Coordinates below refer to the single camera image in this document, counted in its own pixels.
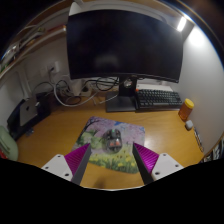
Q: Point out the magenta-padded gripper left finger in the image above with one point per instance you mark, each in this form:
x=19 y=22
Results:
x=77 y=159

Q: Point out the flat dark ruler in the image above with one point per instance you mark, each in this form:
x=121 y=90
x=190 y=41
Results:
x=199 y=139

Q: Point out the pale green plastic jug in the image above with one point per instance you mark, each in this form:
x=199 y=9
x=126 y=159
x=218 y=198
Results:
x=8 y=145

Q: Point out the transparent computer mouse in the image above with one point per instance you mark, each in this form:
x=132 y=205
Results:
x=112 y=141

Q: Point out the white wall outlet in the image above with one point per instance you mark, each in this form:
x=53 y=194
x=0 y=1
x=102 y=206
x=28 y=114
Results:
x=53 y=67

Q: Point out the small white case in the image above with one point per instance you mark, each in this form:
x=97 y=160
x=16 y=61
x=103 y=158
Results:
x=189 y=125

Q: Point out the white power strip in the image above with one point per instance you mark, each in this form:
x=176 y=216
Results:
x=81 y=89

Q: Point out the orange bottle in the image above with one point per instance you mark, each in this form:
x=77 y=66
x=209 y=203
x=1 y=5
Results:
x=186 y=110

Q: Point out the black keyboard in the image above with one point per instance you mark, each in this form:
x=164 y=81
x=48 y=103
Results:
x=158 y=98

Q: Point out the bright desk lamp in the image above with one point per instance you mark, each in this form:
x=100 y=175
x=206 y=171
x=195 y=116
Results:
x=181 y=24

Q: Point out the floral landscape print mouse pad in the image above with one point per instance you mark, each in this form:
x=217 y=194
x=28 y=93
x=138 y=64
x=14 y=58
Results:
x=130 y=133

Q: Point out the black computer monitor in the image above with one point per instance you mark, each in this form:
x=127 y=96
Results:
x=123 y=43

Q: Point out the row of books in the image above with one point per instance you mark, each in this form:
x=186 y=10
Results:
x=215 y=151

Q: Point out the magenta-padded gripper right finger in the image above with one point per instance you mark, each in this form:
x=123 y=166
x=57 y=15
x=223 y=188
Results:
x=146 y=159

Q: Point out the wooden shelf unit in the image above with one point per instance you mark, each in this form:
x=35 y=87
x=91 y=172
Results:
x=30 y=43

